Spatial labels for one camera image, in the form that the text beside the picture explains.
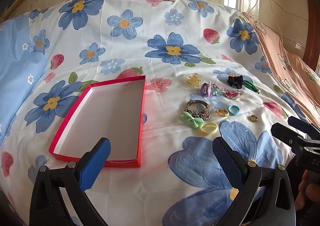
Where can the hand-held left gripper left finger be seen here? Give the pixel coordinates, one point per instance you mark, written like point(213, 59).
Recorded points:
point(96, 163)

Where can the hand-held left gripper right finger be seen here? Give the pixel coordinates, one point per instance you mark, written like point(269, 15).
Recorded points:
point(228, 163)

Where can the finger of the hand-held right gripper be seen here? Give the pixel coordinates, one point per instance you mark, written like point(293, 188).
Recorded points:
point(285, 133)
point(298, 124)

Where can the red shallow cardboard box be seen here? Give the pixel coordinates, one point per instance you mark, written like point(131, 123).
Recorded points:
point(110, 121)

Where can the purple hair clip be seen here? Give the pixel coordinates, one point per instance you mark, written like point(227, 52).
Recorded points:
point(206, 89)

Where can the yellow hair claw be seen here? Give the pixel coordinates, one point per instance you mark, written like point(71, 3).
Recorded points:
point(192, 80)

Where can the person's right hand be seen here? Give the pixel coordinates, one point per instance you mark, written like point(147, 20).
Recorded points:
point(308, 193)

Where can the green leaf hair clip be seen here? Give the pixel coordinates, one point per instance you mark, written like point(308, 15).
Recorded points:
point(250, 86)

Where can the wristwatch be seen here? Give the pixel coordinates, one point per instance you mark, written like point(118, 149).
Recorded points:
point(197, 104)

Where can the black scrunchie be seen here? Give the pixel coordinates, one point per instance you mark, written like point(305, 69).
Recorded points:
point(235, 81)

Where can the peach printed blanket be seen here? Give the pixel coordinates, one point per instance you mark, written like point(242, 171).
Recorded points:
point(275, 48)

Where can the light blue quilt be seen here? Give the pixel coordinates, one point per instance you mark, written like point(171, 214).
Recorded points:
point(17, 65)

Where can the blue flower print bedsheet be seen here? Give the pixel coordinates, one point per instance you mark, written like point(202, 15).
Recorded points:
point(150, 23)

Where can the wooden bed frame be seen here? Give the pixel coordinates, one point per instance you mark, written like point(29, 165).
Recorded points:
point(312, 28)

